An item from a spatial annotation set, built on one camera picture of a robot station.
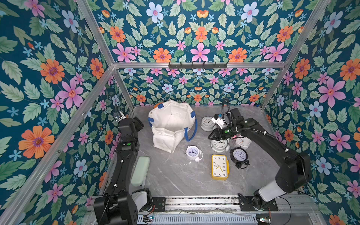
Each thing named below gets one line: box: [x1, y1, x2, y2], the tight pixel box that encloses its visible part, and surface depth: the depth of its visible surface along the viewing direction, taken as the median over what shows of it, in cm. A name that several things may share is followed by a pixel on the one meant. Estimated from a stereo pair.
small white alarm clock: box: [184, 145, 204, 162], surface depth 92 cm
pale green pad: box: [130, 155, 151, 187], surface depth 84 cm
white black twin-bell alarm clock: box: [210, 138, 231, 153], surface depth 94 cm
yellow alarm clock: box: [210, 154, 231, 181], surface depth 86 cm
